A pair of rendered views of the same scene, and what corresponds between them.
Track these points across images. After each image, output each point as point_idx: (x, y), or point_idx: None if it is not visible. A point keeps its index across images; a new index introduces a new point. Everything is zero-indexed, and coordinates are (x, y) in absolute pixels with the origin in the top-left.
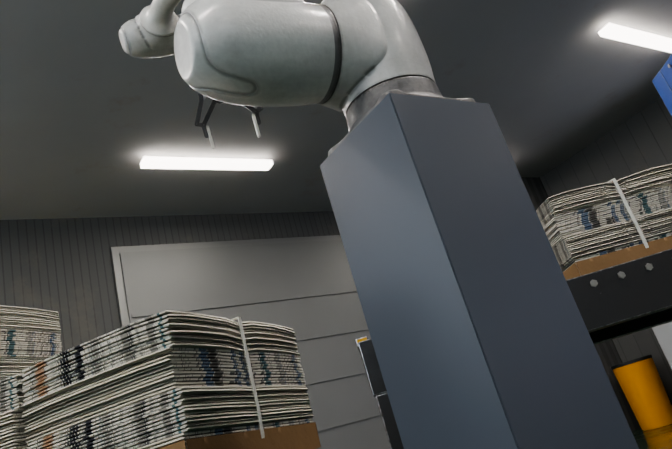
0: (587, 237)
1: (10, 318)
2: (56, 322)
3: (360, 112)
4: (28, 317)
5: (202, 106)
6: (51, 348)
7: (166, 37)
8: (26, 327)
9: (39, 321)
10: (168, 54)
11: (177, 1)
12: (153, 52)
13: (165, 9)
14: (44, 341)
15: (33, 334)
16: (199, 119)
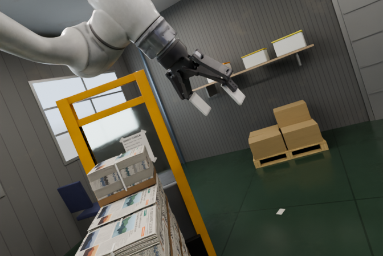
0: None
1: (127, 251)
2: (155, 239)
3: None
4: (137, 245)
5: (176, 84)
6: (155, 255)
7: (87, 68)
8: (137, 252)
9: (144, 244)
10: (114, 61)
11: (42, 58)
12: (100, 72)
13: (49, 63)
14: (150, 254)
15: (143, 252)
16: (180, 94)
